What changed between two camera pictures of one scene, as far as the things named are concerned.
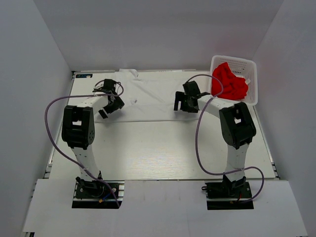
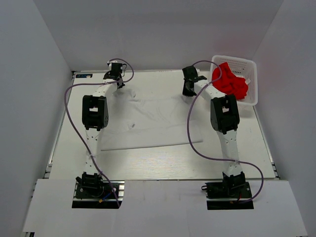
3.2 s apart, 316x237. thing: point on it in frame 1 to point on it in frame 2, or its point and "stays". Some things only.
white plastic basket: x=242 y=68 stays
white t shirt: x=150 y=97 to x=135 y=120
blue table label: x=77 y=76 stays
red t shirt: x=234 y=87 stays
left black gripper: x=118 y=103 to x=120 y=86
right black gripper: x=179 y=97 to x=185 y=92
